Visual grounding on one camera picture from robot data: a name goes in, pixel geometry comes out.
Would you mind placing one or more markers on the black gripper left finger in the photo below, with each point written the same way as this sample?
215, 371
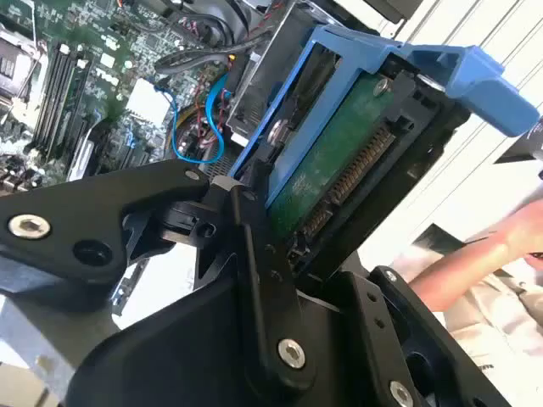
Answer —
63, 220

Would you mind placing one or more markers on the person's bare hand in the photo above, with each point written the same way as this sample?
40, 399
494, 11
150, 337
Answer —
528, 229

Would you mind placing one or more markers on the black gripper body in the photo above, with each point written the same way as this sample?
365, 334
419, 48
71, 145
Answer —
178, 360

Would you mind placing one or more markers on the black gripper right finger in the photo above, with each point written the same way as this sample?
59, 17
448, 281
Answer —
382, 322

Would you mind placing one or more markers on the hard disk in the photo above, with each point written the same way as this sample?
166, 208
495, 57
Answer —
331, 148

